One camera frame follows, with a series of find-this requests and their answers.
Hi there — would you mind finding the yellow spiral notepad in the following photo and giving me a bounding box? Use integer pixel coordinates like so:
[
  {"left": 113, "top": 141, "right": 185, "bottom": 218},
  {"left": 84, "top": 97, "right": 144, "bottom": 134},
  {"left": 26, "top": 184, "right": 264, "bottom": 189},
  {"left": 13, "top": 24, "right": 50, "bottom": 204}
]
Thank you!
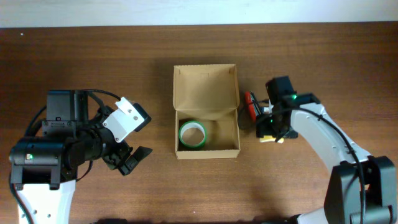
[{"left": 259, "top": 136, "right": 284, "bottom": 144}]

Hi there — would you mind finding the green tape roll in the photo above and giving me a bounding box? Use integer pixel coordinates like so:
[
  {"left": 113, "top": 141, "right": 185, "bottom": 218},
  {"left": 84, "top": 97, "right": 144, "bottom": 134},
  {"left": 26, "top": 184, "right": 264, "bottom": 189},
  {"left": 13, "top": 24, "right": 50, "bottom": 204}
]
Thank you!
[{"left": 178, "top": 121, "right": 207, "bottom": 149}]

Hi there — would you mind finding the brown cardboard box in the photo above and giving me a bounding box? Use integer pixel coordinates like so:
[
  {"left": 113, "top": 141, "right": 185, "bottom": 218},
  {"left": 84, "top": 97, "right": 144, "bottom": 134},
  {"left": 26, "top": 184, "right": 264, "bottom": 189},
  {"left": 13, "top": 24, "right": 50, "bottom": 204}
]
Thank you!
[{"left": 173, "top": 64, "right": 241, "bottom": 160}]

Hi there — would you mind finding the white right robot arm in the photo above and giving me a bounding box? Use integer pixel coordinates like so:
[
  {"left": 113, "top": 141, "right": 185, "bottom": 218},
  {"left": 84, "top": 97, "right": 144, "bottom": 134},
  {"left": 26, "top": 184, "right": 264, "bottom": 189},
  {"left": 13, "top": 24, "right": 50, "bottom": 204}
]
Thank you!
[{"left": 256, "top": 77, "right": 397, "bottom": 224}]

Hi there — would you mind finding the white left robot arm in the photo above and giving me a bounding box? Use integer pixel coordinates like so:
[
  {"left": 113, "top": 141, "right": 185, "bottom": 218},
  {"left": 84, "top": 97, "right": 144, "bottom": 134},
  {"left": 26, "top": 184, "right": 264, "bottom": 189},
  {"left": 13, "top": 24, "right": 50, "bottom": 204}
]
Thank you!
[{"left": 9, "top": 89, "right": 152, "bottom": 223}]

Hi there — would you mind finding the black right camera cable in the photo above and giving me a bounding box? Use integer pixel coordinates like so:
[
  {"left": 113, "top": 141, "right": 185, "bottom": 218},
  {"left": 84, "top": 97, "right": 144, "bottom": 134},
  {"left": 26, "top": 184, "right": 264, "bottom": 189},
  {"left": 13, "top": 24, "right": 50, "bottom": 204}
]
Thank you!
[{"left": 238, "top": 98, "right": 368, "bottom": 224}]

